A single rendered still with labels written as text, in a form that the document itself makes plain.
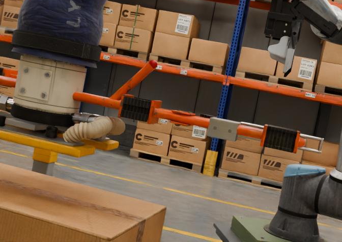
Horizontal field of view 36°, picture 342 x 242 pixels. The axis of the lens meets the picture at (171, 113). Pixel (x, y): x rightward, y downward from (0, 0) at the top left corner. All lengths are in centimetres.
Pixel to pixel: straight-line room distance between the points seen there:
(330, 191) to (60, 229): 111
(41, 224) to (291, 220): 110
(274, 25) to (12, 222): 74
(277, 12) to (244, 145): 712
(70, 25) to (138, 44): 742
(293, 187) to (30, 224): 111
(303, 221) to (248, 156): 634
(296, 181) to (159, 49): 674
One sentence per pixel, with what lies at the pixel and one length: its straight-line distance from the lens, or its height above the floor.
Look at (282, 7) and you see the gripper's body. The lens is 128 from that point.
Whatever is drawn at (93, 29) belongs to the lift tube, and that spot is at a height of 138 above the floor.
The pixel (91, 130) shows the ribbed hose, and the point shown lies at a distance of 124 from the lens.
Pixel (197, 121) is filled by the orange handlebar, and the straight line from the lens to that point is 125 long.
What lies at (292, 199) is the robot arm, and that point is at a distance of 203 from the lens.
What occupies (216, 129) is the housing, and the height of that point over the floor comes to 120.
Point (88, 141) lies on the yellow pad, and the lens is 141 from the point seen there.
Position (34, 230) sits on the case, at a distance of 121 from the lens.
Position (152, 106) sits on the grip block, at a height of 123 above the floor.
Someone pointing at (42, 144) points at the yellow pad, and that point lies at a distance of 125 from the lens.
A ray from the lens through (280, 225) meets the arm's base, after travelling 206.
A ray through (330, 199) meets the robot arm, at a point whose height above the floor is 99.
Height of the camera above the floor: 128
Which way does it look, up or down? 3 degrees down
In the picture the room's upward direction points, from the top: 11 degrees clockwise
